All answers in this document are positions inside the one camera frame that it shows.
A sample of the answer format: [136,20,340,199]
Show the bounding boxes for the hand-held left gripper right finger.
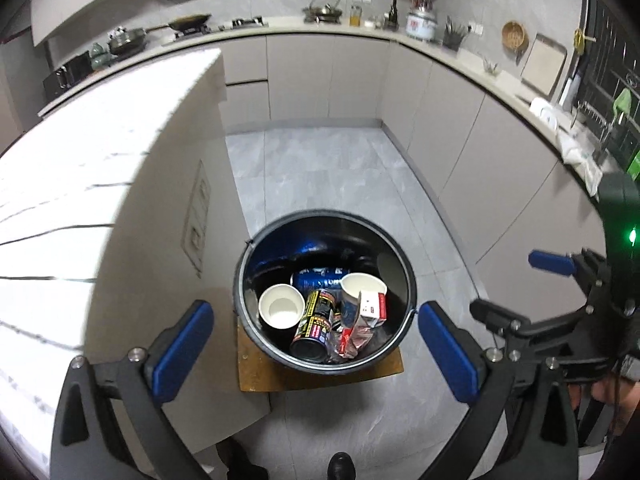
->
[417,301,581,480]

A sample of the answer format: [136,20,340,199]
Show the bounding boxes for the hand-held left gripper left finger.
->
[50,300,216,480]

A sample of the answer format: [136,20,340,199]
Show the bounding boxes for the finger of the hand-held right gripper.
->
[528,249,608,301]
[470,299,551,361]

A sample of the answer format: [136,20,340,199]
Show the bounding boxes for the small red white box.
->
[357,290,388,328]

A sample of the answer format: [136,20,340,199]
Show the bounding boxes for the clear red plastic bag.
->
[327,312,381,361]

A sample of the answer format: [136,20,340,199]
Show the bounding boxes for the red paper cup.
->
[258,284,306,331]

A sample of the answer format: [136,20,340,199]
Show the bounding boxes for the blue white paper cup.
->
[340,272,388,333]

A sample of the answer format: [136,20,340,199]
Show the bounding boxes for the black yellow drink can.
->
[290,288,338,363]

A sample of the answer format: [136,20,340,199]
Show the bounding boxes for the blue drink can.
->
[291,266,361,293]

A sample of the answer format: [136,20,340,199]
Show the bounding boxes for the black bucket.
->
[232,208,418,367]

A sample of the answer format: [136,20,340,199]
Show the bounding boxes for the person's right hand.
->
[592,360,640,403]

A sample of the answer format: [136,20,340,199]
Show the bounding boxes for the wooden board under bin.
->
[236,317,405,393]

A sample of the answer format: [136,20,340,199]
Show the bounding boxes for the white cloth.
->
[560,132,603,196]

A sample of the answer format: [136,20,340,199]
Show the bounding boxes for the person's black shoe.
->
[217,439,268,480]
[327,452,357,480]

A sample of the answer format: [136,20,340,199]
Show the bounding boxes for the white plate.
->
[529,97,561,128]

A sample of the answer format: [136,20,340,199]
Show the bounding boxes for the grey kitchen counter cabinets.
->
[37,20,621,321]

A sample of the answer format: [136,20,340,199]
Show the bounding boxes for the beige cutting board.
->
[520,33,568,98]

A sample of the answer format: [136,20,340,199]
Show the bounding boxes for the black window grille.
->
[575,0,640,181]

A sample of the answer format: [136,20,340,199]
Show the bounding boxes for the checkered white tablecloth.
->
[0,49,271,466]

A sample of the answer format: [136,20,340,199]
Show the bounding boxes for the wicker basket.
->
[501,21,528,52]

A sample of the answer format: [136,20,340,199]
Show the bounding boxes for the black utensil holder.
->
[442,17,468,51]

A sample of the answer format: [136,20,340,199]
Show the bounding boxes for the white rice cooker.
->
[405,2,438,41]

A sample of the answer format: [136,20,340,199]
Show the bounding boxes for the black microwave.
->
[42,51,93,103]

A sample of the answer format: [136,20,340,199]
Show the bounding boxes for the black lidded pot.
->
[107,27,148,56]

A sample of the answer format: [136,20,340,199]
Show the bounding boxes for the black wok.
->
[147,14,213,33]

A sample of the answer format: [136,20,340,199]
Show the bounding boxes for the black gas stove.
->
[172,16,270,38]

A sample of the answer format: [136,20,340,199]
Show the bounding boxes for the steel kettle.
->
[302,0,345,23]

